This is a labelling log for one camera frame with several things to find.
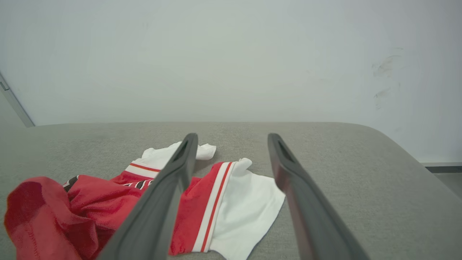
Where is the red and white jersey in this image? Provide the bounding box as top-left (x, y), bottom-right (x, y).
top-left (4, 142), bottom-right (286, 260)

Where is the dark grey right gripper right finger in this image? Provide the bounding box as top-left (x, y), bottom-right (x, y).
top-left (267, 133), bottom-right (369, 260)

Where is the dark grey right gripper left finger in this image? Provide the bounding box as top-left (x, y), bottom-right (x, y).
top-left (97, 133), bottom-right (199, 260)

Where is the grey wall baseboard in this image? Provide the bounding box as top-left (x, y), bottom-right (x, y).
top-left (420, 162), bottom-right (462, 174)

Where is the grey door frame strip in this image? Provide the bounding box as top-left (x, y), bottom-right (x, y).
top-left (0, 72), bottom-right (35, 127)

